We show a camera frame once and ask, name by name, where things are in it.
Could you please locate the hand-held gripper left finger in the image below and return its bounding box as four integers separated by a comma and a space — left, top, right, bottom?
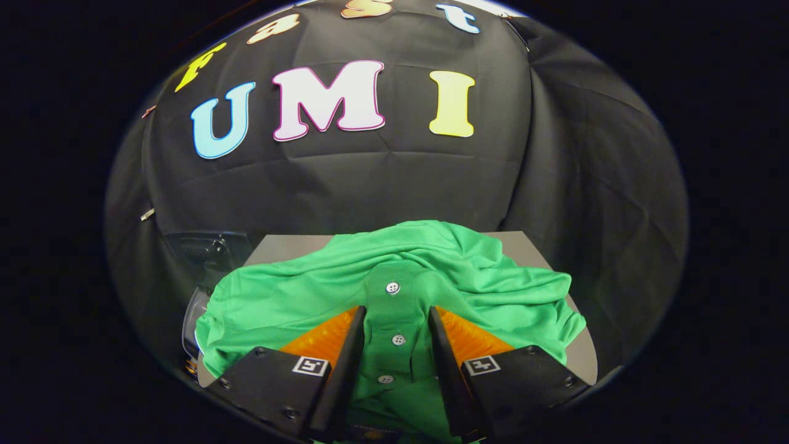
205, 305, 367, 441

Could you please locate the black backdrop cloth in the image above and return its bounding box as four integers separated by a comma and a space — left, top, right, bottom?
105, 0, 688, 383

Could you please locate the grey cabinet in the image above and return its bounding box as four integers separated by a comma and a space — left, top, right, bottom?
197, 231, 599, 386

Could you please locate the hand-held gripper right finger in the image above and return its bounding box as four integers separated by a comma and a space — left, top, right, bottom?
429, 305, 591, 441

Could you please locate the green polo shirt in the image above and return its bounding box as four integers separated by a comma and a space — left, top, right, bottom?
195, 220, 587, 444

